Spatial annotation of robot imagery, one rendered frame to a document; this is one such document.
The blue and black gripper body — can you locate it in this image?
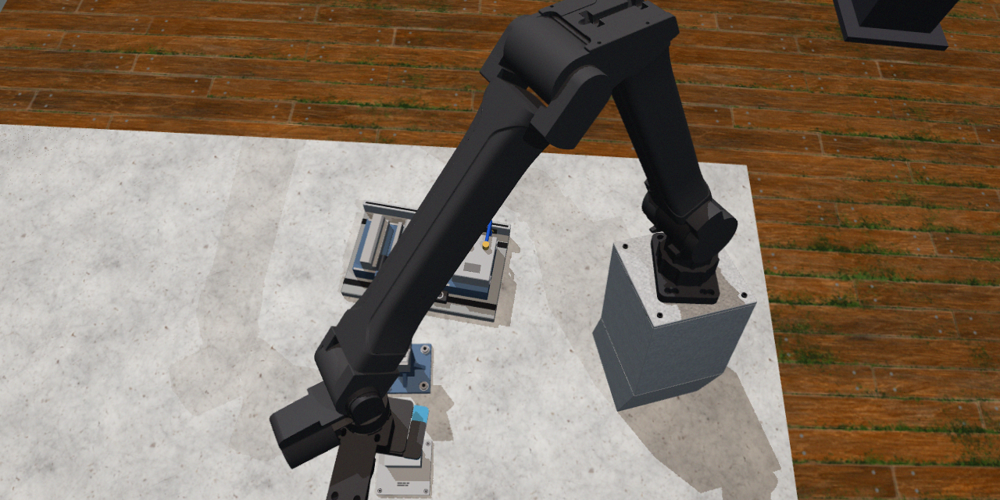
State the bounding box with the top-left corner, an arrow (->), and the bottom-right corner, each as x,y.
346,397 -> 426,459

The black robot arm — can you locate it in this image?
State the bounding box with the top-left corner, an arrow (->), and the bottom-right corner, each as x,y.
270,0 -> 738,500

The narrow grey metal bar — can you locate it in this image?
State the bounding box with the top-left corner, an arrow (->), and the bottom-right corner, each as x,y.
372,220 -> 390,271

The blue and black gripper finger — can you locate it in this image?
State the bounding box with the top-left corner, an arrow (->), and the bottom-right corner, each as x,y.
411,405 -> 429,424

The grey flat bar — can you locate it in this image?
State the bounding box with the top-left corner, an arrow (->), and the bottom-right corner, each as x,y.
391,222 -> 403,250

